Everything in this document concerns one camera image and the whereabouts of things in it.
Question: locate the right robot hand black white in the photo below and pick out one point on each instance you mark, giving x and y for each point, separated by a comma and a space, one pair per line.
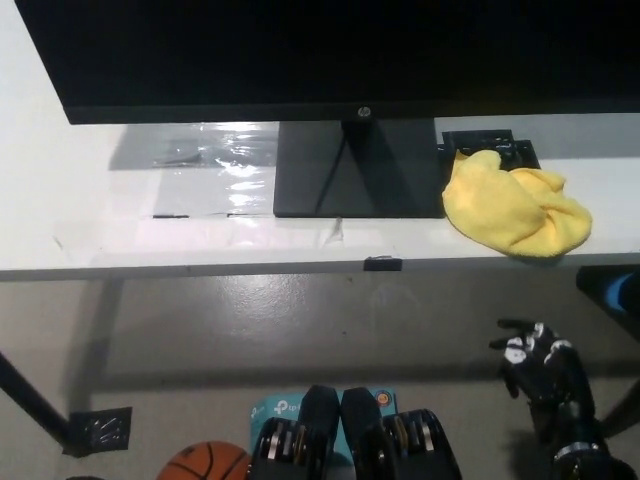
540, 370

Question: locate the yellow microfibre cloth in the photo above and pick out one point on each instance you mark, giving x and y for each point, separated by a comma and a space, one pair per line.
500, 210

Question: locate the black tape piece desk edge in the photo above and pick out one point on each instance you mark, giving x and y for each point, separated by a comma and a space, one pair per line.
383, 263

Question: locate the black HP monitor with stand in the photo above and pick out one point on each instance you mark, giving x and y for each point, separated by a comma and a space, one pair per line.
300, 50

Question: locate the black stool with blue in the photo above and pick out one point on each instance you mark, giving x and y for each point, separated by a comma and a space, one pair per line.
595, 285

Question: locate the teal tp-link box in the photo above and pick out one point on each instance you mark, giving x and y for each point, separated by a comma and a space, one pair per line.
280, 407

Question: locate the orange basketball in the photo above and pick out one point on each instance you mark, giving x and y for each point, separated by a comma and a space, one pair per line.
205, 465

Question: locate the clear glossy tape sheet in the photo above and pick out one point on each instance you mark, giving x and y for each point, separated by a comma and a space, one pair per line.
240, 165

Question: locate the thin black tape strip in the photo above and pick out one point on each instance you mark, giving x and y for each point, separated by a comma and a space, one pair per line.
170, 216

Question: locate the black tape patch floor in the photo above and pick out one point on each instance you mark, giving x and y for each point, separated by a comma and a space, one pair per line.
100, 431

